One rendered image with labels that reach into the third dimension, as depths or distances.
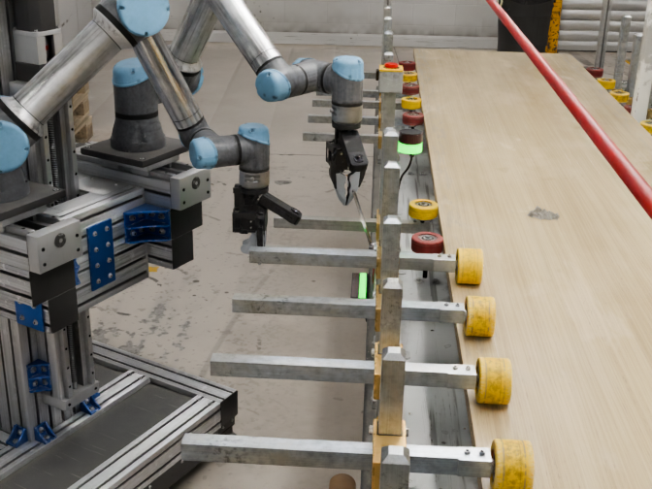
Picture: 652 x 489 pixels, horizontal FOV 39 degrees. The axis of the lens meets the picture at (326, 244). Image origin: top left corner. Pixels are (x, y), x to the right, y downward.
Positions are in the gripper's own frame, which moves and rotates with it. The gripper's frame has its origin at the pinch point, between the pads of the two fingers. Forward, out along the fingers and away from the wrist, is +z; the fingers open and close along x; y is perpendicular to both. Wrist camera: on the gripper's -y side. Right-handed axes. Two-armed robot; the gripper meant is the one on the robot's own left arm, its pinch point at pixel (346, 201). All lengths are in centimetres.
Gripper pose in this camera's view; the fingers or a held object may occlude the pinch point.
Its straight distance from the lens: 230.4
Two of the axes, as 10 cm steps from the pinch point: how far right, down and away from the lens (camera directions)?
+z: -0.2, 9.2, 3.8
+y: -2.9, -3.7, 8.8
